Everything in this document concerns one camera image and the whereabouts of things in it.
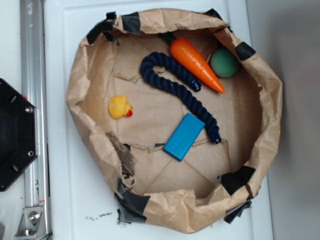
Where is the blue wooden block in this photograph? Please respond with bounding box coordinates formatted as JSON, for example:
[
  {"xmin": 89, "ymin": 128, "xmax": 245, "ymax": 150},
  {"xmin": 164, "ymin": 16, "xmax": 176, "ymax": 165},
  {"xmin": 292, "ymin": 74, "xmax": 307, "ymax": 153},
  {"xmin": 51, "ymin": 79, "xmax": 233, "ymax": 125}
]
[{"xmin": 163, "ymin": 113, "xmax": 205, "ymax": 162}]

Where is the brown paper bin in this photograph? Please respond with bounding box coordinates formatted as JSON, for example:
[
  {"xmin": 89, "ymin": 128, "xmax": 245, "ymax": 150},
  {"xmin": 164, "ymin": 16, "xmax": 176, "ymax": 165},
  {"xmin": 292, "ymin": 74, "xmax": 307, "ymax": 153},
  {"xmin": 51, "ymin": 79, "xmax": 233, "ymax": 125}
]
[{"xmin": 66, "ymin": 8, "xmax": 283, "ymax": 234}]

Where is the yellow rubber duck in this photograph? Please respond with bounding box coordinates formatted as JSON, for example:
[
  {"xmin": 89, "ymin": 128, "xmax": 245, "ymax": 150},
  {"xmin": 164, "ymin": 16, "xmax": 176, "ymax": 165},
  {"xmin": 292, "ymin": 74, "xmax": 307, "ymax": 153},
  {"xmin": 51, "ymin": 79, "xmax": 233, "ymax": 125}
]
[{"xmin": 108, "ymin": 95, "xmax": 133, "ymax": 119}]

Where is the orange toy carrot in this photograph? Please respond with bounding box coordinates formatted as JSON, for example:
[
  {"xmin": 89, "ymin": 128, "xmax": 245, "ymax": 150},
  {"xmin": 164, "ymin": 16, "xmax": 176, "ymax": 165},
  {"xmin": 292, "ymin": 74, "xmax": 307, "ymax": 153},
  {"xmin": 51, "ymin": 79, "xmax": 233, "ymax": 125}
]
[{"xmin": 158, "ymin": 32, "xmax": 225, "ymax": 94}]

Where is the green ball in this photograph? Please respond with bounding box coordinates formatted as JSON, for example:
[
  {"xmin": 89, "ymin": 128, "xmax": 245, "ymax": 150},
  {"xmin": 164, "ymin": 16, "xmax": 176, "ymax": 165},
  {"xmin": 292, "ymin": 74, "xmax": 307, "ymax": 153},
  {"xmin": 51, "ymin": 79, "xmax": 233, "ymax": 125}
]
[{"xmin": 210, "ymin": 47, "xmax": 241, "ymax": 78}]

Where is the dark blue rope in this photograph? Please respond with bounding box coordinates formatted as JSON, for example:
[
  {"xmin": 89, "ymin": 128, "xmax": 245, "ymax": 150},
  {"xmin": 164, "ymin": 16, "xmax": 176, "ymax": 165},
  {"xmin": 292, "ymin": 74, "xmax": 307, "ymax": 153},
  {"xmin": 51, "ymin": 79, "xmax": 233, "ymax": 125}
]
[{"xmin": 139, "ymin": 51, "xmax": 222, "ymax": 145}]

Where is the aluminium extrusion rail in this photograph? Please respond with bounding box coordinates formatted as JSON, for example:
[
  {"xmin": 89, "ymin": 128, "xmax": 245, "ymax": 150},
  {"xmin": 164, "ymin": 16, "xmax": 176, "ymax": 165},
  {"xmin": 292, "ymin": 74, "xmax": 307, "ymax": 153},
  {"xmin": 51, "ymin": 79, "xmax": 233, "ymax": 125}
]
[{"xmin": 19, "ymin": 0, "xmax": 53, "ymax": 240}]

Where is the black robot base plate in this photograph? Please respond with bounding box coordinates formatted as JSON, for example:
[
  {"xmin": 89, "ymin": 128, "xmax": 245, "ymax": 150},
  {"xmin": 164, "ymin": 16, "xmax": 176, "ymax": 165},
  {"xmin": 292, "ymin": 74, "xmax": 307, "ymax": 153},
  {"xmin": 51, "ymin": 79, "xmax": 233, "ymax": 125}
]
[{"xmin": 0, "ymin": 79, "xmax": 37, "ymax": 192}]

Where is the metal corner bracket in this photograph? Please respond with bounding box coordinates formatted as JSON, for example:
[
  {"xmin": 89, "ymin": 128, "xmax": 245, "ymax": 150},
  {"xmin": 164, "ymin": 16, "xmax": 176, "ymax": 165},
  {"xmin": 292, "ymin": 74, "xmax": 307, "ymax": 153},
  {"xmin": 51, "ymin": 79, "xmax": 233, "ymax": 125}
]
[{"xmin": 14, "ymin": 206, "xmax": 47, "ymax": 240}]

